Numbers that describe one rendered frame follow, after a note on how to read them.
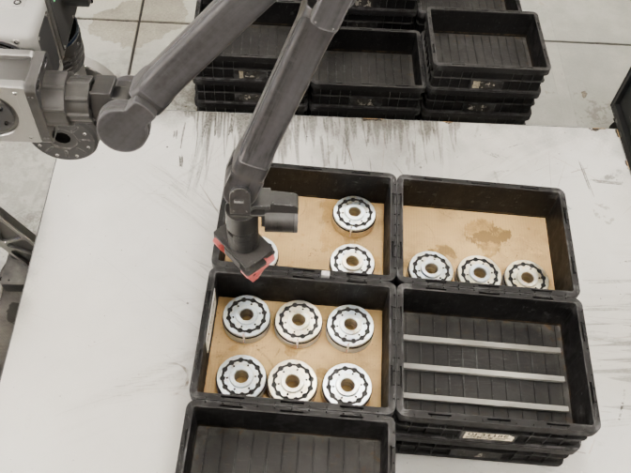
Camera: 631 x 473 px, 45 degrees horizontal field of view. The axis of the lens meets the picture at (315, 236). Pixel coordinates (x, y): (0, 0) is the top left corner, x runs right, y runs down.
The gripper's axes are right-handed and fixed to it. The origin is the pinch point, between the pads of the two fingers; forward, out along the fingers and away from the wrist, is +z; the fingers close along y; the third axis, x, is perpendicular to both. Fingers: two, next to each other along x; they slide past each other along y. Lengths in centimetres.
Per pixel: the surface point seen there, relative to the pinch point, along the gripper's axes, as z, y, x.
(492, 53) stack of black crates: 59, 44, -145
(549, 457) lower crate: 31, -63, -31
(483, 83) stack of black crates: 56, 34, -128
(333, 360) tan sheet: 23.2, -19.0, -8.4
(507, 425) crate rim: 14, -53, -22
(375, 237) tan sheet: 23.6, -1.6, -37.4
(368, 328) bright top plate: 20.4, -18.9, -18.3
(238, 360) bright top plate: 20.2, -7.2, 7.9
